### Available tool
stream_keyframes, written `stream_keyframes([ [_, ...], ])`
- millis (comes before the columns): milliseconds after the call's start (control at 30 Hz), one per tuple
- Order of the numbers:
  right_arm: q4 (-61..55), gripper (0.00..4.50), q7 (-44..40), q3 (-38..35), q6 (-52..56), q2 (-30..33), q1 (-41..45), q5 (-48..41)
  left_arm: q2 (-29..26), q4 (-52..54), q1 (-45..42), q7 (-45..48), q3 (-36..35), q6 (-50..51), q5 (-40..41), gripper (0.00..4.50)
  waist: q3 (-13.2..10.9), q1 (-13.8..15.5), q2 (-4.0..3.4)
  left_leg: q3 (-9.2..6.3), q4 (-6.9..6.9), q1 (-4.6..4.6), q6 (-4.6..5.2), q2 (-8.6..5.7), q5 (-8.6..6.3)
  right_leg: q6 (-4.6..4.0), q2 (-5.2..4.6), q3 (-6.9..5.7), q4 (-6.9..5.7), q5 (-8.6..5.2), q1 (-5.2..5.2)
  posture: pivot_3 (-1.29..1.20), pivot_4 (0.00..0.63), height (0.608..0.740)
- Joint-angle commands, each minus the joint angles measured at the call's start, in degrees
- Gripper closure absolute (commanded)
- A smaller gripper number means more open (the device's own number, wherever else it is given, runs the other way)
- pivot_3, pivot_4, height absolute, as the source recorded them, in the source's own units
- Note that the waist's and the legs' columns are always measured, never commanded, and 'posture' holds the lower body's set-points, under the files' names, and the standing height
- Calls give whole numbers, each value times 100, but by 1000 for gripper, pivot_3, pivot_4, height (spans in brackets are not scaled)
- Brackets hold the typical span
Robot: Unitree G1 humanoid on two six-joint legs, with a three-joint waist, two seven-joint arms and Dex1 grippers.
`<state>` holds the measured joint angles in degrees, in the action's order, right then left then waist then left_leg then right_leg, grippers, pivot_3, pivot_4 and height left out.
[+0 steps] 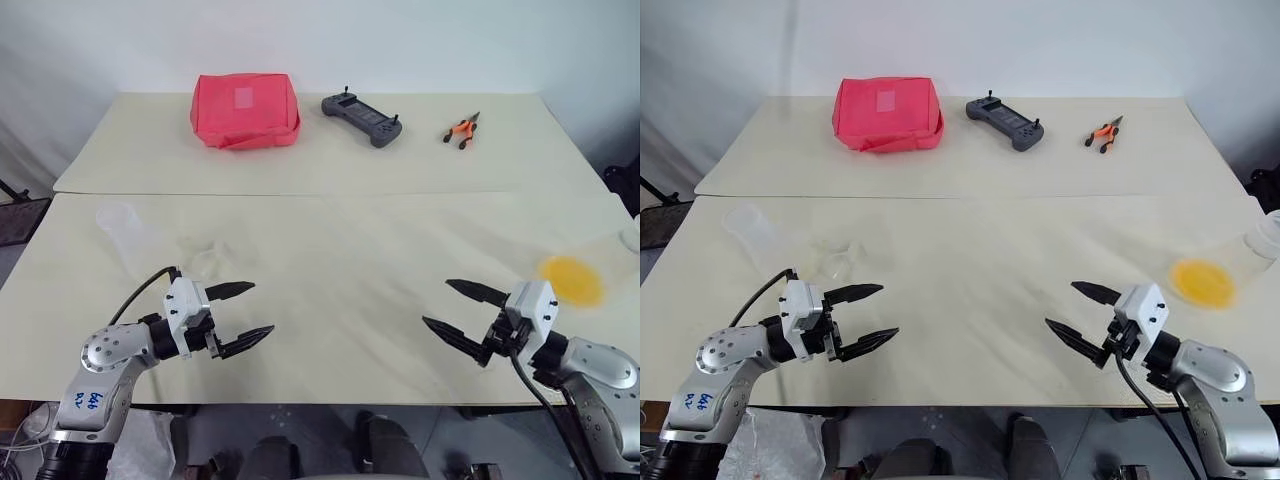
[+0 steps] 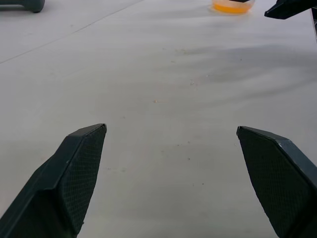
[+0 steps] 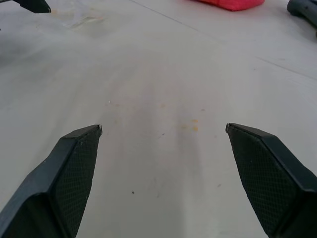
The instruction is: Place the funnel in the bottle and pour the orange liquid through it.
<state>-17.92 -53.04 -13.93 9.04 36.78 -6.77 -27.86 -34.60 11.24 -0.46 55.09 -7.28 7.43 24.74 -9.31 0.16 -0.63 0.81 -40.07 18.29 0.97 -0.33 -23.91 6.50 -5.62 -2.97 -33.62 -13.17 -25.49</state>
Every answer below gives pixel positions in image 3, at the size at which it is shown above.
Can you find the red fabric object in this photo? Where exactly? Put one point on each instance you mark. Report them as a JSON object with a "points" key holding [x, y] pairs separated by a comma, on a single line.
{"points": [[230, 4]]}

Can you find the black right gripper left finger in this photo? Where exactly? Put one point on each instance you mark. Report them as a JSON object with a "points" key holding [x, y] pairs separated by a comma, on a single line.
{"points": [[62, 178]]}

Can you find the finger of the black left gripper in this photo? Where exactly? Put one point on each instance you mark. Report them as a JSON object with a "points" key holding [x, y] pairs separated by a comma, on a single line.
{"points": [[34, 5]]}

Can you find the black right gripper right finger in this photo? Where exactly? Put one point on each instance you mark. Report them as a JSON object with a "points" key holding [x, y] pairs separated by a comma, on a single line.
{"points": [[270, 178]]}

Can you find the dark grey rounded object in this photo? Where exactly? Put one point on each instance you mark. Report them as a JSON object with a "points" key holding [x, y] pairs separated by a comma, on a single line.
{"points": [[303, 10]]}

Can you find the clear plastic bag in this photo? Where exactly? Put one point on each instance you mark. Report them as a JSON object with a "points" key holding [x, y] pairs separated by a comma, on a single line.
{"points": [[79, 17]]}

